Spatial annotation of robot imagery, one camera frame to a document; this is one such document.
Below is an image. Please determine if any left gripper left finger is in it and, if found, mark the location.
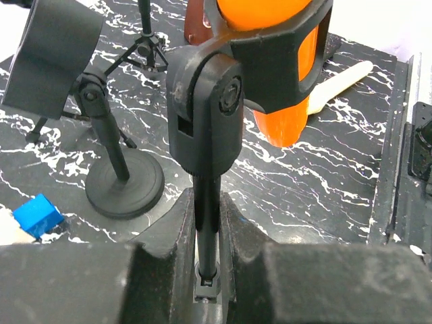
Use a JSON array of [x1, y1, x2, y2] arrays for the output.
[[128, 188, 195, 323]]

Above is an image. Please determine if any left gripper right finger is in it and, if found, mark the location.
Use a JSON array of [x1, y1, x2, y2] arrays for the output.
[[219, 192, 280, 323]]

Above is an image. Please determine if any round base microphone stand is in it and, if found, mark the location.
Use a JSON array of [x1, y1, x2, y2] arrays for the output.
[[1, 0, 166, 220]]

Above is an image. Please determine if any orange microphone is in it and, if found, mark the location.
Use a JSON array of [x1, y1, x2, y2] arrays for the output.
[[215, 0, 320, 149]]

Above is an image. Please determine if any cream microphone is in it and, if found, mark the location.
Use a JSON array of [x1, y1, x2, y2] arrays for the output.
[[306, 61, 373, 115]]

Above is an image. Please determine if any orange microphone stand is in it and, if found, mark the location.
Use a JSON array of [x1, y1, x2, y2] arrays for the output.
[[166, 1, 333, 300]]

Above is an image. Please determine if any teal microphone tripod stand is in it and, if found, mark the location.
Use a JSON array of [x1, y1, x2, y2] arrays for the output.
[[26, 0, 168, 149]]

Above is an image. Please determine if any black marble pattern mat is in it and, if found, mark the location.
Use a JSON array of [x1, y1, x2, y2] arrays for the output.
[[0, 0, 399, 246]]

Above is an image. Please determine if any blue white small block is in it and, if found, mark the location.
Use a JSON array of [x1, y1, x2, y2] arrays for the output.
[[1, 194, 64, 246]]

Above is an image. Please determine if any wooden metronome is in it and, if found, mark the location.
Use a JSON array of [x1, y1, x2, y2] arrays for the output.
[[184, 0, 213, 46]]

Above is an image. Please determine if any aluminium frame rail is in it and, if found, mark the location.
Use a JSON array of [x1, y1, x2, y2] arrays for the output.
[[367, 53, 431, 266]]

